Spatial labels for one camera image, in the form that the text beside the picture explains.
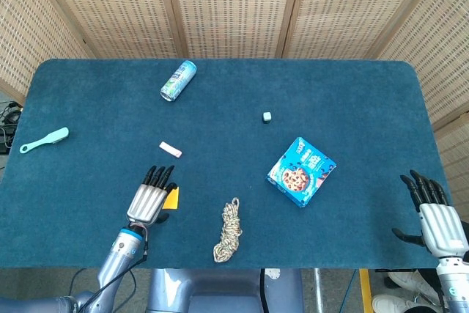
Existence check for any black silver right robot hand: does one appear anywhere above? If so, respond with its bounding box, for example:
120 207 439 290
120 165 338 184
391 169 469 257

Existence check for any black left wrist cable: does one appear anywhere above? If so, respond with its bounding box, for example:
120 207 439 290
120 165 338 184
86 230 149 305

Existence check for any beige braided rope bundle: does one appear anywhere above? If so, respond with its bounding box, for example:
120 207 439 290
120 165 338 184
213 197 243 264

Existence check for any grey-blue robot torso base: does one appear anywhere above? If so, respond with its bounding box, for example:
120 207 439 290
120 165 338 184
146 268 305 313

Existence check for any dark teal table mat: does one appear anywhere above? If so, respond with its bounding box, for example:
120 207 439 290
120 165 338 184
0 58 452 270

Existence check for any mint green brush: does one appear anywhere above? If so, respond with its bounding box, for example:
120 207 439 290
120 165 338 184
19 126 70 155

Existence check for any woven bamboo screen panel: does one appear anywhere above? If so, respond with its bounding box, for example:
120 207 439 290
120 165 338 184
281 0 450 59
163 0 305 59
31 0 188 59
0 0 91 97
377 0 469 129
434 114 469 226

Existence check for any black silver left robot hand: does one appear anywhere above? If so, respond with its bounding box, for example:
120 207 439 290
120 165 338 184
126 165 179 225

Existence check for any blue cookie box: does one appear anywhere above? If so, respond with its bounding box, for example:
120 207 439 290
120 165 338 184
265 136 337 208

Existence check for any blue green drink can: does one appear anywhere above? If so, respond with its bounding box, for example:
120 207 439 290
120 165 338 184
160 59 198 103

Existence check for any metal table leg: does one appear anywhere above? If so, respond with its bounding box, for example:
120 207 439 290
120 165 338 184
313 268 325 313

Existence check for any pink white eraser pack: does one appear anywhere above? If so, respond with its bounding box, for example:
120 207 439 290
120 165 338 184
158 141 183 159

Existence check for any black cable bundle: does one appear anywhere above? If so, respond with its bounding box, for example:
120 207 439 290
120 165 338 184
0 101 25 155

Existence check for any white sneaker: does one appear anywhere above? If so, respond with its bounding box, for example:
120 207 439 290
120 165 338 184
372 295 413 313
387 270 437 298

